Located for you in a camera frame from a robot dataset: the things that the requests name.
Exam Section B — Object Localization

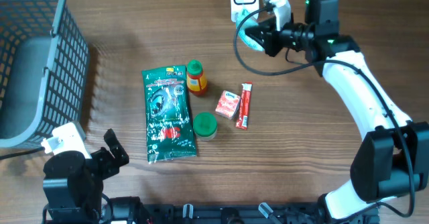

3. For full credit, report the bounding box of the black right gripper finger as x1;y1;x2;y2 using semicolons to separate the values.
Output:
245;18;276;37
243;34;263;49

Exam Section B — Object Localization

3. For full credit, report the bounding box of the green foil snack bag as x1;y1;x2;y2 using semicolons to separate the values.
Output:
142;65;197;164

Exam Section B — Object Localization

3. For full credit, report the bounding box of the red white tissue packet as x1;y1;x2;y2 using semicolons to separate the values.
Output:
215;91;241;119

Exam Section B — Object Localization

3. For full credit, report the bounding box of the red stick sachet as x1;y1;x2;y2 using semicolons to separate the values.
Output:
236;82;253;129

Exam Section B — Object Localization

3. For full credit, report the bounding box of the green lid clear jar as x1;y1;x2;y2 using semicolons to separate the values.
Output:
193;112;218;141

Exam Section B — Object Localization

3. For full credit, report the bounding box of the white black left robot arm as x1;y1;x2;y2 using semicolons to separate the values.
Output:
42;129;152;223

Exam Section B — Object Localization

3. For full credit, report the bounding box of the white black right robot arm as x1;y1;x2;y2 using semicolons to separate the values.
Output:
235;0;428;223

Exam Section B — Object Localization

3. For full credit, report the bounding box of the red sauce bottle green cap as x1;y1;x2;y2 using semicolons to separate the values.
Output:
186;60;208;96

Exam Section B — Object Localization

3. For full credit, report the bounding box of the grey plastic mesh basket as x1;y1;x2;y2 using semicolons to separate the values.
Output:
1;0;90;148

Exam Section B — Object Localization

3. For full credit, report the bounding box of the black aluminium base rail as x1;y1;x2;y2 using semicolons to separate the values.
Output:
133;202;380;224

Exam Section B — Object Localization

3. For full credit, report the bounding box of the black left camera cable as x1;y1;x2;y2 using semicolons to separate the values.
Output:
0;146;46;161

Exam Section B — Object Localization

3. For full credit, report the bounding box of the black camera cable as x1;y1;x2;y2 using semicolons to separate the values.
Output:
233;3;416;218
0;146;46;161

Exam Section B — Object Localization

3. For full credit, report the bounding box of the black right camera cable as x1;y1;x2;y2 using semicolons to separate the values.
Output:
233;3;416;218

